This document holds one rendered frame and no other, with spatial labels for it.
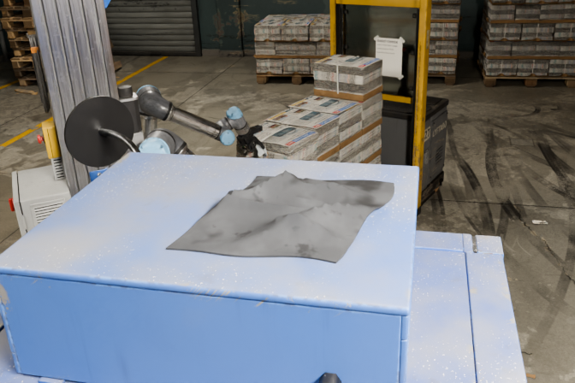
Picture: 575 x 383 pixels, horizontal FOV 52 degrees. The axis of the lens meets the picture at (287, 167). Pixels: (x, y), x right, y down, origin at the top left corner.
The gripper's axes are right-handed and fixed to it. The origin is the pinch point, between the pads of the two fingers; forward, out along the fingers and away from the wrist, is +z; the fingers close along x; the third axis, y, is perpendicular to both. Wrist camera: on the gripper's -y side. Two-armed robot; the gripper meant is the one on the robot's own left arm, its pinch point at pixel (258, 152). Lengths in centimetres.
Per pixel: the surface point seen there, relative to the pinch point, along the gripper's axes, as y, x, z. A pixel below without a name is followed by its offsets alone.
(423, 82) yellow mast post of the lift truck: -129, 35, 62
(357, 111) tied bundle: -72, 17, 37
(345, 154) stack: -47, 17, 51
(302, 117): -41.8, 0.0, 15.1
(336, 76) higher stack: -88, -3, 25
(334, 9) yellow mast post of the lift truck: -151, -35, 21
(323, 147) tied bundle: -30.9, 17.5, 26.0
